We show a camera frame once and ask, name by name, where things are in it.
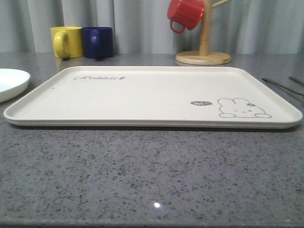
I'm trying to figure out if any red ribbed mug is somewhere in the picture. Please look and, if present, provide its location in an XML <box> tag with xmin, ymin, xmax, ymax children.
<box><xmin>167</xmin><ymin>0</ymin><xmax>205</xmax><ymax>34</ymax></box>

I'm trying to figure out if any yellow mug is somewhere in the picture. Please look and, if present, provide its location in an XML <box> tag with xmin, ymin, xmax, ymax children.
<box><xmin>50</xmin><ymin>27</ymin><xmax>83</xmax><ymax>59</ymax></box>

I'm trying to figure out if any silver metal fork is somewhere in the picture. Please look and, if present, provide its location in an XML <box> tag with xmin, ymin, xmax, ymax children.
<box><xmin>262</xmin><ymin>78</ymin><xmax>304</xmax><ymax>97</ymax></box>

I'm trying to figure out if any dark blue mug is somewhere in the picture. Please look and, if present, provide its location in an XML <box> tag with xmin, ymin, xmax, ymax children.
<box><xmin>81</xmin><ymin>27</ymin><xmax>114</xmax><ymax>59</ymax></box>

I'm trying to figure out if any white round plate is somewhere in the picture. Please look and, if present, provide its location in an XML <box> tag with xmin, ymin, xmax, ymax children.
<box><xmin>0</xmin><ymin>68</ymin><xmax>30</xmax><ymax>103</ymax></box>

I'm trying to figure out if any cream rabbit serving tray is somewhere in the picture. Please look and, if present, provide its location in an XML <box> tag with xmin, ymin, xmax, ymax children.
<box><xmin>4</xmin><ymin>66</ymin><xmax>303</xmax><ymax>129</ymax></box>

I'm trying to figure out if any silver metal chopstick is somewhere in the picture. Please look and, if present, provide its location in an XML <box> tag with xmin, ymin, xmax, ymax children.
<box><xmin>289</xmin><ymin>76</ymin><xmax>304</xmax><ymax>86</ymax></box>

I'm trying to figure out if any wooden mug tree stand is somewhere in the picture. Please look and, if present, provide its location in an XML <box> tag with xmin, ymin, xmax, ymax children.
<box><xmin>175</xmin><ymin>0</ymin><xmax>231</xmax><ymax>66</ymax></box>

